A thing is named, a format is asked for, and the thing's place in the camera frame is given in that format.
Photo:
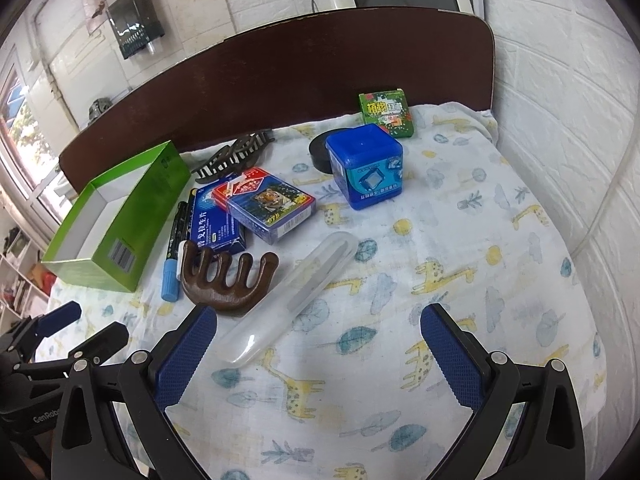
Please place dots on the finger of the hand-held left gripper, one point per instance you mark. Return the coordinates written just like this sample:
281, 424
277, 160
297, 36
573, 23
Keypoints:
107, 337
60, 317

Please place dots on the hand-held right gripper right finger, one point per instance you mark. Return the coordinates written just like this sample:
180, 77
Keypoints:
452, 355

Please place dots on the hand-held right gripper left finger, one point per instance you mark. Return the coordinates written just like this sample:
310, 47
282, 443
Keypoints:
185, 355

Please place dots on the brown wooden comb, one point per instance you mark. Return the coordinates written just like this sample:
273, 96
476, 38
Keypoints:
220, 290

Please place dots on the black marker blue cap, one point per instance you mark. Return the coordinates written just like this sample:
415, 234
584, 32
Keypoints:
170, 280

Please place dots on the clear plastic tube case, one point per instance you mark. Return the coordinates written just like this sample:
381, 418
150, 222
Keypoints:
295, 290

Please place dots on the green cardboard box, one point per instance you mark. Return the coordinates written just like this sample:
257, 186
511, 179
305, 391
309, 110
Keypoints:
145, 210

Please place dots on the blue medicine box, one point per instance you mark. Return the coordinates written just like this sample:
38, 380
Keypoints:
207, 220

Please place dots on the black marker white cap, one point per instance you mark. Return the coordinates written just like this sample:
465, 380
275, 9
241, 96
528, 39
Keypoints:
189, 215

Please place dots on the blue red playing card box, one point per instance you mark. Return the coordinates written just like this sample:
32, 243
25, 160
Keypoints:
265, 205

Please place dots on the black hair claw clip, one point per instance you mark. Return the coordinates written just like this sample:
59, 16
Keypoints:
225, 160

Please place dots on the blue plastic cube box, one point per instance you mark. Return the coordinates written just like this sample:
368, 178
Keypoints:
365, 170

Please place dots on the black tape roll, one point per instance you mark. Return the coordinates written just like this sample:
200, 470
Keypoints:
319, 157

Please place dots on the white storage shelf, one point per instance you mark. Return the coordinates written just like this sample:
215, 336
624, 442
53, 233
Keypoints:
20, 270

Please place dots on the giraffe printed blanket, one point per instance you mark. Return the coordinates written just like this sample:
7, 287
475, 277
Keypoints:
400, 285

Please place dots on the window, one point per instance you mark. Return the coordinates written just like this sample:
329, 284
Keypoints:
20, 125

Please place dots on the dark metal ornament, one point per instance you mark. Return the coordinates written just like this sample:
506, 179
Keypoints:
100, 110

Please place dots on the small green card box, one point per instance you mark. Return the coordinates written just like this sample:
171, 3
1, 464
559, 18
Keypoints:
387, 110

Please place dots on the dark fish tank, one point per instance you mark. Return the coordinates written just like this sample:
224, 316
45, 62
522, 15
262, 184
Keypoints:
135, 20

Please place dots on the dark wooden headboard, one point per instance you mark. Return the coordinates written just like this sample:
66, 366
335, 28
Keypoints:
300, 70

